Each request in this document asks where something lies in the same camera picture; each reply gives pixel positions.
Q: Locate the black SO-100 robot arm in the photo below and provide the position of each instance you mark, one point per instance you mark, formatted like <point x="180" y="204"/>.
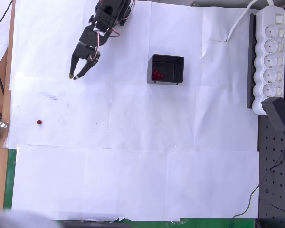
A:
<point x="109" y="16"/>

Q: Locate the black square bin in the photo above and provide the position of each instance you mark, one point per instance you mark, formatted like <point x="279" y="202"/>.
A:
<point x="178" y="70"/>

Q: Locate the metal wing nut clamp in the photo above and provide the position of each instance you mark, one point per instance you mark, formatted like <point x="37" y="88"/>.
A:
<point x="1" y="124"/>

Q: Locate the white paper table cover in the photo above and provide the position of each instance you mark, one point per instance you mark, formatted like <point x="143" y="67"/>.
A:
<point x="142" y="154"/>

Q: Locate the green cutting mat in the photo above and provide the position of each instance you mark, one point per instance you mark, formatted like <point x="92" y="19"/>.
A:
<point x="9" y="178"/>

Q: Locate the dark flat device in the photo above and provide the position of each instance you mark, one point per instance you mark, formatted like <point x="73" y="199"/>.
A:
<point x="95" y="225"/>

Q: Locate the blurred grey object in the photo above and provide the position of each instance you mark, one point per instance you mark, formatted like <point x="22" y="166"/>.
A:
<point x="14" y="218"/>

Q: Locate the black tray under strip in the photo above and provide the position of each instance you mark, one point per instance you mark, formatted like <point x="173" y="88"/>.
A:
<point x="251" y="59"/>

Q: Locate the white power strip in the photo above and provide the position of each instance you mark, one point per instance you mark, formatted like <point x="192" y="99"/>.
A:
<point x="270" y="59"/>

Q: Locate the black power adapter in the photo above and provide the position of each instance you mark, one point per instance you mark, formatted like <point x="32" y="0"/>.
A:
<point x="276" y="114"/>

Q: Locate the black perforated pegboard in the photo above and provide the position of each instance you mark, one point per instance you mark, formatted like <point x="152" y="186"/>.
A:
<point x="278" y="180"/>

